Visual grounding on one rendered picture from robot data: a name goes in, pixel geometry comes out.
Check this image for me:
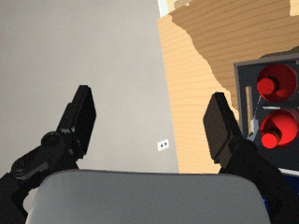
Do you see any blue plastic crate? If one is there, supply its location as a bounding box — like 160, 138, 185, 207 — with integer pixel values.
264, 173, 299, 215

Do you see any grey plastic crate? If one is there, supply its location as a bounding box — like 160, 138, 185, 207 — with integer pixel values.
234, 53, 299, 175

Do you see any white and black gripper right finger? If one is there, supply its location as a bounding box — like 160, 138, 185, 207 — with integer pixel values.
203, 91, 299, 224

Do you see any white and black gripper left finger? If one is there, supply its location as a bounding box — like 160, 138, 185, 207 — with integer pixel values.
0, 85, 96, 224

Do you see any red bottle with pink label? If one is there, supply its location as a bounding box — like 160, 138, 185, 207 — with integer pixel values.
260, 109, 299, 148
257, 64, 298, 103

